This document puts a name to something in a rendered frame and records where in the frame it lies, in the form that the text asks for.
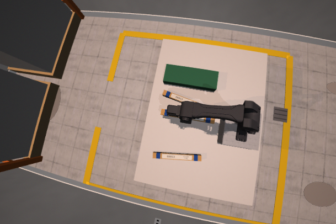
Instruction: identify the brown cardboard box with blue bands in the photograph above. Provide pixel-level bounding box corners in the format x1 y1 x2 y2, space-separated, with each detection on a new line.
161 109 215 124

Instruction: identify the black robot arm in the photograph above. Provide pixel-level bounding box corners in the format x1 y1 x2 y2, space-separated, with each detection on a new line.
167 100 261 142

